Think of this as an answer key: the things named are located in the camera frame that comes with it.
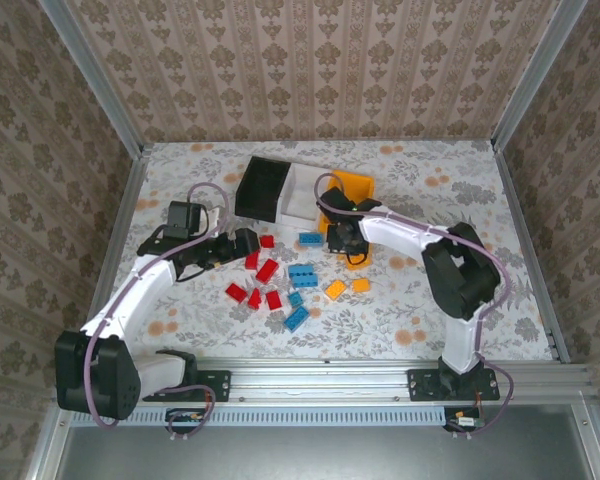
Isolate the black plastic bin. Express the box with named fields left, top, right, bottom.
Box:
left=234, top=155, right=294, bottom=224

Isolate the orange plastic bin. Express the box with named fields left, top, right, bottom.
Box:
left=317, top=169, right=376, bottom=236

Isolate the white plastic bin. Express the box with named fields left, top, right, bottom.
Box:
left=277, top=162, right=331, bottom=227

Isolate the floral table cover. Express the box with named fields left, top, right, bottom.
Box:
left=94, top=140, right=555, bottom=361

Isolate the grey metal panel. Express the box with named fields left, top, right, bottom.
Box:
left=54, top=405, right=600, bottom=480

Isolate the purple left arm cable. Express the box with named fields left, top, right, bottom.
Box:
left=87, top=182, right=231, bottom=441

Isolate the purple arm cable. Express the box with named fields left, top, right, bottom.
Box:
left=313, top=172, right=515, bottom=440
left=87, top=182, right=231, bottom=441

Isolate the aluminium table side rail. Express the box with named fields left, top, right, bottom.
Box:
left=74, top=143, right=154, bottom=366
left=493, top=142, right=572, bottom=364

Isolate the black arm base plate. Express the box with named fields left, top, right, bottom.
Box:
left=142, top=368, right=231, bottom=403
left=407, top=368, right=500, bottom=403

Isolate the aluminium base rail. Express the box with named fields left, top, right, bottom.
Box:
left=54, top=357, right=599, bottom=404

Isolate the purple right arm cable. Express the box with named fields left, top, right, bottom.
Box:
left=313, top=172, right=515, bottom=440

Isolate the small connector board with wires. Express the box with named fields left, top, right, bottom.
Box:
left=165, top=407, right=216, bottom=435
left=443, top=407, right=486, bottom=434

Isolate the grey slotted cable duct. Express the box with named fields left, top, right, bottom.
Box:
left=72, top=404, right=454, bottom=427

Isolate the aluminium frame post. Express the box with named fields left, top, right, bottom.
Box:
left=37, top=0, right=146, bottom=157
left=490, top=0, right=589, bottom=151

